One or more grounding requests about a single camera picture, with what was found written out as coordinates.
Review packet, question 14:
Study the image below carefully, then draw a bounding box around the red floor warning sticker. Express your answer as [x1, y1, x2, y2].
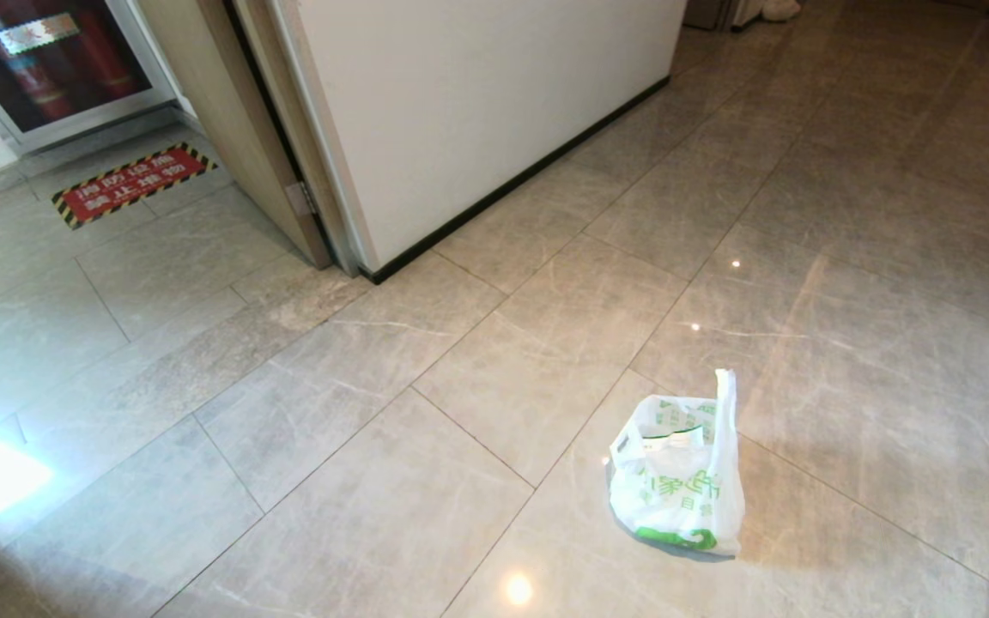
[52, 142, 218, 230]

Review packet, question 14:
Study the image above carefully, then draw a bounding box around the white container in bag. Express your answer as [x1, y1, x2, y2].
[639, 427, 706, 456]

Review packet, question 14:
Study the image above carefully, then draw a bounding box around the white plastic bag green print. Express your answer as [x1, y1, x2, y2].
[608, 369, 746, 557]

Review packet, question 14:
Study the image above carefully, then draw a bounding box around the fire cabinet glass door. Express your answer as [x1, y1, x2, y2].
[0, 0, 178, 154]

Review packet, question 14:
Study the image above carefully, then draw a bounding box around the beige wooden door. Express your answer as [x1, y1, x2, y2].
[139, 0, 334, 270]

